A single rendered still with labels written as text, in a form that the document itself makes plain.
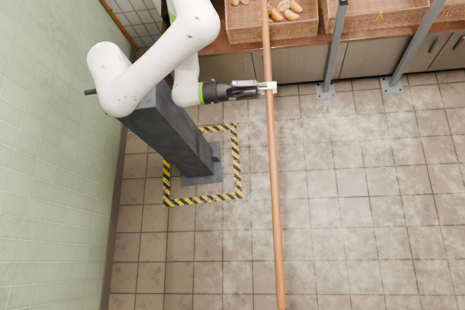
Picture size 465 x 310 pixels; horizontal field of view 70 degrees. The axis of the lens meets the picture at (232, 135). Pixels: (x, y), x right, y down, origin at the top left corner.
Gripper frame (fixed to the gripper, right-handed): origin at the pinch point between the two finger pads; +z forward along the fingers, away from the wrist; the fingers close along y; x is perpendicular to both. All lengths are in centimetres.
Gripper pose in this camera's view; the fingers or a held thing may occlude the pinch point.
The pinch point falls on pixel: (268, 88)
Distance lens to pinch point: 136.5
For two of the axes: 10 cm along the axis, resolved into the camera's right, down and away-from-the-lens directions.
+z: 9.9, -0.6, -1.5
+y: 1.6, 3.5, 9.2
